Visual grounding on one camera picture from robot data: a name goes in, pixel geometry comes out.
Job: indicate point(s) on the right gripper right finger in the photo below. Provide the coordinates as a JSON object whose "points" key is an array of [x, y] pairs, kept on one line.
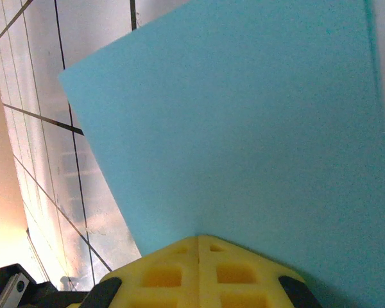
{"points": [[237, 288]]}

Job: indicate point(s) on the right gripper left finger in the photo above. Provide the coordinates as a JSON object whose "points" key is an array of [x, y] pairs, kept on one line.
{"points": [[167, 288]]}

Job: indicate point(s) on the light blue paper sheet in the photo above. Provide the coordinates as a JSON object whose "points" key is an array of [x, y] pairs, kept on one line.
{"points": [[244, 128]]}

